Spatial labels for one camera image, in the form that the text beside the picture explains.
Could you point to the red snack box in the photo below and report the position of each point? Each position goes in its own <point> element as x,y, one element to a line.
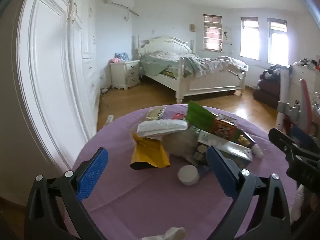
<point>222,128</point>

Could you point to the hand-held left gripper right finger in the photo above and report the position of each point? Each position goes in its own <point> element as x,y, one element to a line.
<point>220,172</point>

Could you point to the window with red blind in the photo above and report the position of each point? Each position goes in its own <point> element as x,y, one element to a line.
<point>212,32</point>

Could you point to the white tissue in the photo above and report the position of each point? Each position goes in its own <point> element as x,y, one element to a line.
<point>172,233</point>

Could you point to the white tube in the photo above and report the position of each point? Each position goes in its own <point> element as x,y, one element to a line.
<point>257,151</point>

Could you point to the white round lid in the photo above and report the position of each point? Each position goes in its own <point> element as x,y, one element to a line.
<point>187,175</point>

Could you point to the purple tablecloth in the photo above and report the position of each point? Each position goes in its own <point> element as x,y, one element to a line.
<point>150,200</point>

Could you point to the blue picture frame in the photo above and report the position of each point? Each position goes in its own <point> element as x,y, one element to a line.
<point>121,56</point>

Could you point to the white nightstand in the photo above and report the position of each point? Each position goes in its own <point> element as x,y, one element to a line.
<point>125,75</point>

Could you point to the black and white packet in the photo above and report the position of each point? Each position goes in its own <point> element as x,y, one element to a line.
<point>155,113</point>

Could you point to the person's right forearm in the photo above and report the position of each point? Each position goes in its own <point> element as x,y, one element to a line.
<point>301,202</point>

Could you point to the small wall picture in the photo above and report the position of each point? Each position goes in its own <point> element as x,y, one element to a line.
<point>192,28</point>

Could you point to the small red packet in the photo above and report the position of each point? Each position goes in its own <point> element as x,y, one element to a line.
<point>178,116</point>

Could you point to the floral duvet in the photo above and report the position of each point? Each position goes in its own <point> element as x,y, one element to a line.
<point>212,63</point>

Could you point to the pile of dark clothes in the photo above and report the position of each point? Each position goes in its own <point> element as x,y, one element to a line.
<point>270,90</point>

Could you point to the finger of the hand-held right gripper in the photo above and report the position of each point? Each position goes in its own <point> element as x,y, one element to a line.
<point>287,142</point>

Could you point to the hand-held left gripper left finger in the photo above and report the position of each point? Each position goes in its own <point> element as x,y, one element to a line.
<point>92,172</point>

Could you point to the silver foil packet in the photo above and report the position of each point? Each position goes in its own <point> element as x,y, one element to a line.
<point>235,150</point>

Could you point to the pink plush toy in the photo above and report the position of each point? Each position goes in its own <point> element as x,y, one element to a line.
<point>115,60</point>

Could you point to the white wardrobe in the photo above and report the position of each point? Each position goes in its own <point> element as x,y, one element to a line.
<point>50,67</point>

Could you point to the white dresser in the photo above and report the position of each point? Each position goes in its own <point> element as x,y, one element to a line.
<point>307,80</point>

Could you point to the yellow foil packet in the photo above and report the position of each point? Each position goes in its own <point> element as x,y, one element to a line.
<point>150,155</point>

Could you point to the white air conditioner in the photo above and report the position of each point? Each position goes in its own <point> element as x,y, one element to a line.
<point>120,0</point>

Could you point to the white bed frame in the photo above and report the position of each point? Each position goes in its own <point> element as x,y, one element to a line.
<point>212,82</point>

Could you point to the crumpled clear plastic bag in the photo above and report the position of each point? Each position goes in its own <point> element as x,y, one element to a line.
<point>180,142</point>

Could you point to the green packet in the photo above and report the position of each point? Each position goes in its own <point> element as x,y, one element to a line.
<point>198,117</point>

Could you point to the white plastic packet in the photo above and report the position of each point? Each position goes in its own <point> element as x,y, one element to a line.
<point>160,127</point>

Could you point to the bright window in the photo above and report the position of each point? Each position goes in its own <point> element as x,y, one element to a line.
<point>277,42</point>
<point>250,40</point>

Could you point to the pink desk chair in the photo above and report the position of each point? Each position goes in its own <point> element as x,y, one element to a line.
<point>306,105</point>

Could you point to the clear plastic bottle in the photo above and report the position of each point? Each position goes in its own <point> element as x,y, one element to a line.
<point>109,119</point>

